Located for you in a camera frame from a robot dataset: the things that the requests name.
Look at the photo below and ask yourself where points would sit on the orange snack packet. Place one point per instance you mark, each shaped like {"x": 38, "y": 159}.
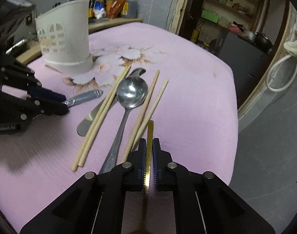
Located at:
{"x": 114, "y": 7}

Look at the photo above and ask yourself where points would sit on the white plastic utensil caddy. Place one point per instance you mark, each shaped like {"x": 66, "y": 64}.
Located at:
{"x": 63, "y": 37}

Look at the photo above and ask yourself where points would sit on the gold utensil handle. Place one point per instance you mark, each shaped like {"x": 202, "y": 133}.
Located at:
{"x": 147, "y": 175}

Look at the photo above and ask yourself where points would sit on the white salt bag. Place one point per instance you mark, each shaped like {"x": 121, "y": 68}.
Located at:
{"x": 99, "y": 10}

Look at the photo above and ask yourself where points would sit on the large oil jug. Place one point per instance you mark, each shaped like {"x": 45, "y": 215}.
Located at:
{"x": 129, "y": 9}

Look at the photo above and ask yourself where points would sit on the steel spoon large bowl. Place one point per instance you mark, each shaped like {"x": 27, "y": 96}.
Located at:
{"x": 131, "y": 93}

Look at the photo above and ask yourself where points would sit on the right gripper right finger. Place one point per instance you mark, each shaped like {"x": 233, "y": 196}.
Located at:
{"x": 203, "y": 203}

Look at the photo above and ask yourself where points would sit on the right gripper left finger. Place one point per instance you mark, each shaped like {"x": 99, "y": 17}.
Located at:
{"x": 95, "y": 202}

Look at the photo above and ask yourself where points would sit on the dark grey cabinet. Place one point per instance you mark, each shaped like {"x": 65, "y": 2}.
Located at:
{"x": 246, "y": 59}

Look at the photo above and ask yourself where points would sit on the steel fork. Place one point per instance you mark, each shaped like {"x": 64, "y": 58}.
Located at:
{"x": 83, "y": 98}

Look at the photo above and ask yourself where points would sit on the white rubber gloves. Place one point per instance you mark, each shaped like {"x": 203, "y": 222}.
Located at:
{"x": 291, "y": 47}

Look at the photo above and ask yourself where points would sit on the dark soy sauce bottle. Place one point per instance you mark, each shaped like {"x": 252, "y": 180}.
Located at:
{"x": 91, "y": 9}

